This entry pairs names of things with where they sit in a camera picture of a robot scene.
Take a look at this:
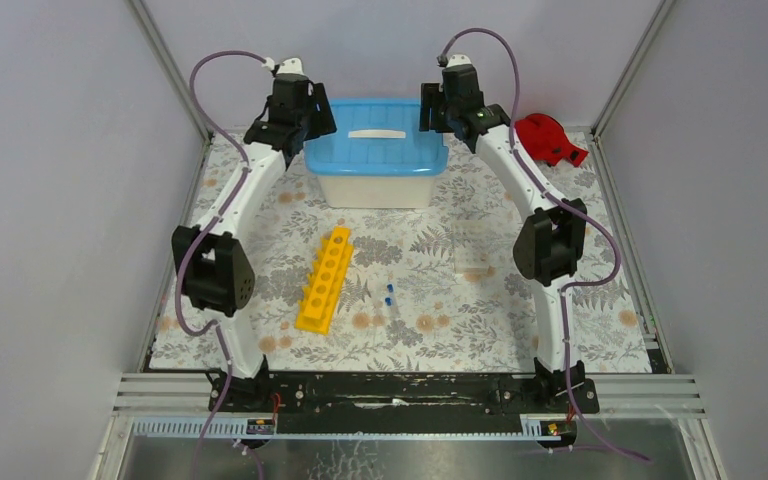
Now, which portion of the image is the blue plastic bin lid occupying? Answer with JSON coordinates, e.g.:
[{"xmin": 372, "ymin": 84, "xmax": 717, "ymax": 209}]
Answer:
[{"xmin": 303, "ymin": 98, "xmax": 448, "ymax": 177}]

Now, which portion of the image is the white plastic storage bin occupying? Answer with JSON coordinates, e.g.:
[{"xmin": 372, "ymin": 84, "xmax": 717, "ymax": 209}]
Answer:
[{"xmin": 316, "ymin": 174, "xmax": 438, "ymax": 209}]

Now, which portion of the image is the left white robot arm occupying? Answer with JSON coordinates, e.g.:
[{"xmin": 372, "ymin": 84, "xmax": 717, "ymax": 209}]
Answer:
[{"xmin": 171, "ymin": 73, "xmax": 336, "ymax": 411}]

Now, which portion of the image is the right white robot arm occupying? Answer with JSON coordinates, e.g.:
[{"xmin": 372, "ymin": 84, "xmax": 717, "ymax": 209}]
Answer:
[{"xmin": 419, "ymin": 54, "xmax": 587, "ymax": 412}]

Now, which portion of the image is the red cloth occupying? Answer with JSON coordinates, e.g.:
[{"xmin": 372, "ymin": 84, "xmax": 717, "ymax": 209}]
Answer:
[{"xmin": 514, "ymin": 113, "xmax": 589, "ymax": 167}]

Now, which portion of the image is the yellow test tube rack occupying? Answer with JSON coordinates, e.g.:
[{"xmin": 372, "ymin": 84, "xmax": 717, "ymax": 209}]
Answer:
[{"xmin": 295, "ymin": 226, "xmax": 354, "ymax": 335}]

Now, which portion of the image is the floral patterned table mat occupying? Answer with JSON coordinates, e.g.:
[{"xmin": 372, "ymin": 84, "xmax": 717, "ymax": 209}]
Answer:
[{"xmin": 147, "ymin": 139, "xmax": 652, "ymax": 373}]

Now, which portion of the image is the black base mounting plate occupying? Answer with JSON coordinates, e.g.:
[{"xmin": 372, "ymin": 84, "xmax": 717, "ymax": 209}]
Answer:
[{"xmin": 206, "ymin": 370, "xmax": 600, "ymax": 434}]

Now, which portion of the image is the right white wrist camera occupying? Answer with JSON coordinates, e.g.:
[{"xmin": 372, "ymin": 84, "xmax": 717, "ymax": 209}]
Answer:
[{"xmin": 436, "ymin": 53, "xmax": 473, "ymax": 69}]

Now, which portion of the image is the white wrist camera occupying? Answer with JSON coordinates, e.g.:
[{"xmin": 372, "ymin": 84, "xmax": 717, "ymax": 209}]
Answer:
[
  {"xmin": 261, "ymin": 57, "xmax": 305, "ymax": 77},
  {"xmin": 436, "ymin": 53, "xmax": 473, "ymax": 69}
]

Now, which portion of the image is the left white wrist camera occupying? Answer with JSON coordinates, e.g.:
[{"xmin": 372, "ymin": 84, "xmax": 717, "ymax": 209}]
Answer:
[{"xmin": 261, "ymin": 57, "xmax": 305, "ymax": 77}]

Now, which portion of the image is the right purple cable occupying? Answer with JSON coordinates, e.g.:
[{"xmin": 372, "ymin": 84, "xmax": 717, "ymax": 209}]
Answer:
[{"xmin": 434, "ymin": 27, "xmax": 654, "ymax": 465}]

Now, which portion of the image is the aluminium frame rail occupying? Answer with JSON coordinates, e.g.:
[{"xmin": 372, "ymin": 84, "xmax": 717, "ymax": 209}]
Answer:
[{"xmin": 590, "ymin": 373, "xmax": 707, "ymax": 419}]

